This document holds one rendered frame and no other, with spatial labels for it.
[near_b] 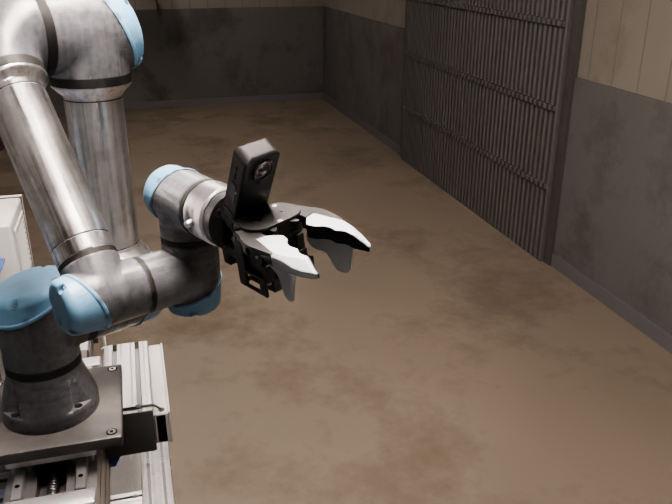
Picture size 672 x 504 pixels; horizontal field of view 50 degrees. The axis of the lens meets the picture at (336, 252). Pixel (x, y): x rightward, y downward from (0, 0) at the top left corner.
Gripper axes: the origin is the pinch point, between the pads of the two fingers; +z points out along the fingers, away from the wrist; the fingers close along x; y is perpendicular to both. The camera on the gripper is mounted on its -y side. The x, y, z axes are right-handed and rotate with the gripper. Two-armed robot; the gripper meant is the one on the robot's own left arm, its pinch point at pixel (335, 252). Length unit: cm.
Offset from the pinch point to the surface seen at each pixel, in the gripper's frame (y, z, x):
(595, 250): 160, -127, -276
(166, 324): 159, -247, -83
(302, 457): 157, -122, -70
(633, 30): 48, -125, -292
